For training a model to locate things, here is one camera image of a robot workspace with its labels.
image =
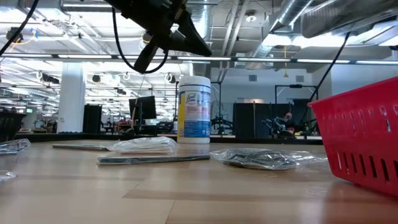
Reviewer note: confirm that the round black item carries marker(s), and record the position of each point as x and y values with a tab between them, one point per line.
264	160

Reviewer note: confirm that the long ceiling light strip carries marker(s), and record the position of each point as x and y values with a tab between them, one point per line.
264	59

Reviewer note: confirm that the person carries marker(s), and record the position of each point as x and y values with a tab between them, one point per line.
287	123

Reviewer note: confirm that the black computer monitor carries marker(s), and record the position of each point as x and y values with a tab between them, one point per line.
146	107

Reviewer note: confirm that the bag of black hair clips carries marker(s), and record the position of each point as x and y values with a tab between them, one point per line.
146	145

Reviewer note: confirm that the white pillar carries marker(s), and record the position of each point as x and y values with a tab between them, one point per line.
71	99

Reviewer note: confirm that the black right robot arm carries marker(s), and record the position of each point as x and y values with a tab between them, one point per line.
342	15

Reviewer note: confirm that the silver ventilation duct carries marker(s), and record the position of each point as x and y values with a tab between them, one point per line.
203	21

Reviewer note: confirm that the clear plastic bag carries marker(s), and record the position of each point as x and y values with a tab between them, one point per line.
14	147

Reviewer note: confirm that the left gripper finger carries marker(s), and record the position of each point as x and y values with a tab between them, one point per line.
192	34
186	45

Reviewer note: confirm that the red plastic basket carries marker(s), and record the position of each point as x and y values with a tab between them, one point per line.
357	124

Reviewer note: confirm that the disinfecting wipes canister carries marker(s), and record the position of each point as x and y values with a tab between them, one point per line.
194	109

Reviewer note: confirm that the black comb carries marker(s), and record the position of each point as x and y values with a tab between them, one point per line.
149	160

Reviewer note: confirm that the black plastic basket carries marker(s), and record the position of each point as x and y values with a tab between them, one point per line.
9	127

